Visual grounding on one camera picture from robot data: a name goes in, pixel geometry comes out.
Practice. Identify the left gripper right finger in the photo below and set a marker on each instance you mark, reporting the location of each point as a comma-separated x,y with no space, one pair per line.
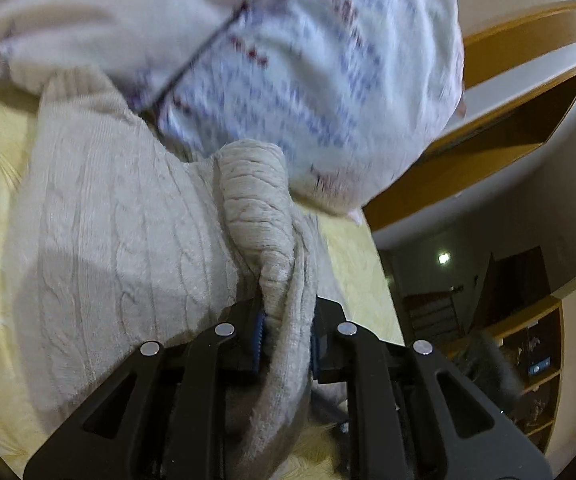
411,414

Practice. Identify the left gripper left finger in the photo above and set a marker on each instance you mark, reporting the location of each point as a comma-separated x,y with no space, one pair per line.
161,413

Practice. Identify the beige cable knit sweater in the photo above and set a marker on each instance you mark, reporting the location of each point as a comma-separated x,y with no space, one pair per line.
114,241

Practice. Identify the wooden bookshelf unit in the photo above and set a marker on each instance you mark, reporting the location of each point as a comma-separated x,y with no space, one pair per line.
532,340

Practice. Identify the yellow patterned bedsheet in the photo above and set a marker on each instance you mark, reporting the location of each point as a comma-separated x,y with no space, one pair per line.
353,256

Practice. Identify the blue floral tree pillow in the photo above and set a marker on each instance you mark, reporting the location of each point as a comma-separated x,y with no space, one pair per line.
352,91

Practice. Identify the pink floral pillow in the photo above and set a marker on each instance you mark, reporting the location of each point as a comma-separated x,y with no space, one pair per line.
139,44

